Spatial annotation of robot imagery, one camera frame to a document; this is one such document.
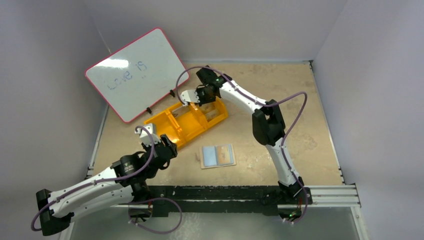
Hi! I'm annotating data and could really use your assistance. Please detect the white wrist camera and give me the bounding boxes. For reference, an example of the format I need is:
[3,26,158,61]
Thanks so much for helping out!
[179,89,200,106]
[134,123,160,147]

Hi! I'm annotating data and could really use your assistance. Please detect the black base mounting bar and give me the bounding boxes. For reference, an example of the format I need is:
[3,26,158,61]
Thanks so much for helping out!
[117,174,314,218]

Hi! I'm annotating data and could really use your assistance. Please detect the cards in right compartment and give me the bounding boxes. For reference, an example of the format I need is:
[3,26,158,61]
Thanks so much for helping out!
[199,103,221,122]

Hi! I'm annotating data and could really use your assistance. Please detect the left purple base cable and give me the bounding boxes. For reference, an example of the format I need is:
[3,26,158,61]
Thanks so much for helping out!
[127,194,184,234]

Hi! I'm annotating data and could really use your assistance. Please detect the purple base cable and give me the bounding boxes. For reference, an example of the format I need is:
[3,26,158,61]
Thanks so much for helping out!
[283,197,316,225]
[127,194,184,234]

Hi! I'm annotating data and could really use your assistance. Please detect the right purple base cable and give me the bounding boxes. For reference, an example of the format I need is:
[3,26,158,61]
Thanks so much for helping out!
[283,197,316,225]

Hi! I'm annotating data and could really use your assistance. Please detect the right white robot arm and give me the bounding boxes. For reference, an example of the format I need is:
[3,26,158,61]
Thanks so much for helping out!
[196,65,304,197]

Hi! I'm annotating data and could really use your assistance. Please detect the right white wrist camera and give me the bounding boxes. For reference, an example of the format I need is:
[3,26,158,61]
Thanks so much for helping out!
[179,89,200,106]

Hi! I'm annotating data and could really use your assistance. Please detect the aluminium rail frame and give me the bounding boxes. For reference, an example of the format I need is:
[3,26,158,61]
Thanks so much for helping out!
[59,59,369,240]

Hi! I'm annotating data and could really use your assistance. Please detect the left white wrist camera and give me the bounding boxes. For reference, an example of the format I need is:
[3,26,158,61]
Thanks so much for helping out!
[134,123,160,147]

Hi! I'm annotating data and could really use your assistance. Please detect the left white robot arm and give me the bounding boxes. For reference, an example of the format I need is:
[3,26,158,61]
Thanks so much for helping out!
[30,131,178,236]

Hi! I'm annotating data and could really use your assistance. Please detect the white board with pink frame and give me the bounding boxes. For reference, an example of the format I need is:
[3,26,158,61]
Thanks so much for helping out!
[84,28,189,123]

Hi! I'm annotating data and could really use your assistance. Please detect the yellow plastic compartment tray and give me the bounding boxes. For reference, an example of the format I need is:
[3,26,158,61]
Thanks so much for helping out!
[144,99,228,150]

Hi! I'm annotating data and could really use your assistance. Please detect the black whiteboard stand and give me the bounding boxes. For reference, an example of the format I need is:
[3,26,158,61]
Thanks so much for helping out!
[146,89,176,115]

